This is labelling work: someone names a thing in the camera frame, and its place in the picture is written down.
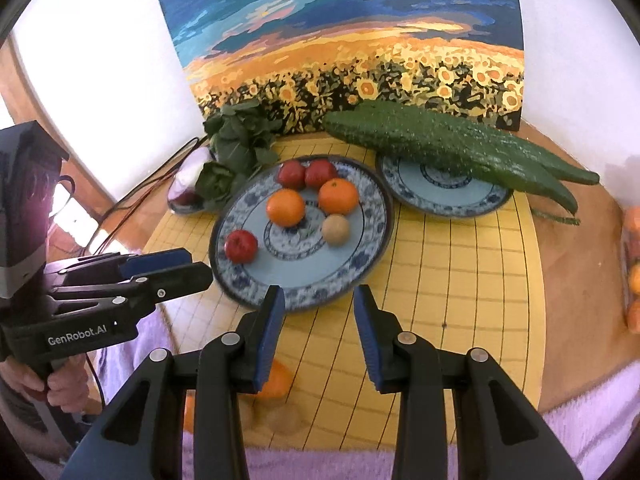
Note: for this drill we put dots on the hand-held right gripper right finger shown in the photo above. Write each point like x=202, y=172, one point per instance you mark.
x=367, y=340

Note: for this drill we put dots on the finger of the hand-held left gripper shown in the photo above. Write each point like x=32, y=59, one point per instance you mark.
x=155, y=262
x=185, y=280

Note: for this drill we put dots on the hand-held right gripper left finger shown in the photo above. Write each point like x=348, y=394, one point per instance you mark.
x=272, y=340

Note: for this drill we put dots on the red apple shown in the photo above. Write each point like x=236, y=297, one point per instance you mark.
x=321, y=172
x=241, y=246
x=291, y=174

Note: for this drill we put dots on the large blue patterned plate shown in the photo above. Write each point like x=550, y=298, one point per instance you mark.
x=300, y=270

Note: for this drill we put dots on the person's left hand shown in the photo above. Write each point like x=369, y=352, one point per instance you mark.
x=20, y=380

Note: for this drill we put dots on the small blue patterned plate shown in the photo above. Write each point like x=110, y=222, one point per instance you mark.
x=180, y=208
x=450, y=195

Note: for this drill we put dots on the green bok choy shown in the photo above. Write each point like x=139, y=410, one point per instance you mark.
x=215, y=185
x=245, y=135

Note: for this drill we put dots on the yellow grid board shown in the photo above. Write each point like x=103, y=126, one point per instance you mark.
x=475, y=310

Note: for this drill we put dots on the green bumpy cucumber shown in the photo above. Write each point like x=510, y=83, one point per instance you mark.
x=425, y=140
x=575, y=175

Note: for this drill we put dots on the green cucumber stem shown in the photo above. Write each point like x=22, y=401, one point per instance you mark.
x=555, y=216

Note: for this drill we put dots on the purple fluffy towel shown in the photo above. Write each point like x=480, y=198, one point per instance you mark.
x=590, y=425

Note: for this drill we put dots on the plastic bag of kumquats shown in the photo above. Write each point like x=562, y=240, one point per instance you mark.
x=634, y=280

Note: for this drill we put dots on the sunflower field painting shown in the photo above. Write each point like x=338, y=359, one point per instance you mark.
x=325, y=35

